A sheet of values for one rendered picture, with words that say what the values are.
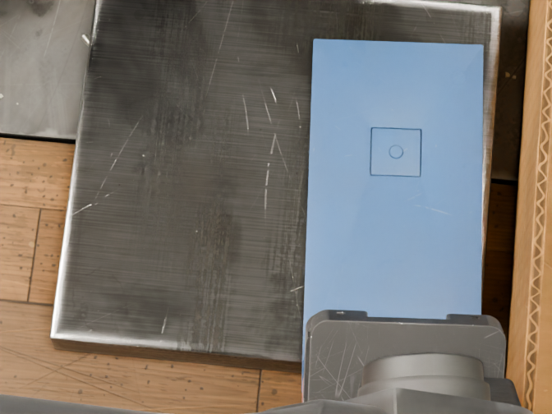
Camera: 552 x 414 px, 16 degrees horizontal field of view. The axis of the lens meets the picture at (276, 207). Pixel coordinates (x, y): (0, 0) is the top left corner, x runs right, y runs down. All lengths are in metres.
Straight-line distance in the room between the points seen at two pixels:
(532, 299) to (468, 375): 0.22
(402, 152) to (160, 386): 0.14
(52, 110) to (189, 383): 0.13
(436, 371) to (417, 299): 0.27
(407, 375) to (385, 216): 0.28
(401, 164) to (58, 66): 0.15
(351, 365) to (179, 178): 0.17
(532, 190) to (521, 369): 0.07
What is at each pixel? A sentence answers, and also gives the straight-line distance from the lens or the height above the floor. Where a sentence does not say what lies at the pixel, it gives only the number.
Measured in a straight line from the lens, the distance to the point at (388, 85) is 0.81.
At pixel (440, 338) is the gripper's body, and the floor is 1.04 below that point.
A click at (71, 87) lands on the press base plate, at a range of 0.83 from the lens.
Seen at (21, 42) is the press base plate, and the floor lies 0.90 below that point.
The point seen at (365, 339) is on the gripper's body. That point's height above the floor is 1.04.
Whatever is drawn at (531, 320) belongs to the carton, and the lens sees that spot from 0.73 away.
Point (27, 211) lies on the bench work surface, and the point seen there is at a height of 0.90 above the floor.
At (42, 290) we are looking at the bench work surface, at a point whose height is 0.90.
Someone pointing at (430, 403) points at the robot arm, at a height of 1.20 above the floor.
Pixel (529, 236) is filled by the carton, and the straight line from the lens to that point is 0.75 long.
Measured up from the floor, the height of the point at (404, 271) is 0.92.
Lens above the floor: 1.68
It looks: 73 degrees down
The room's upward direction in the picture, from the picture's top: straight up
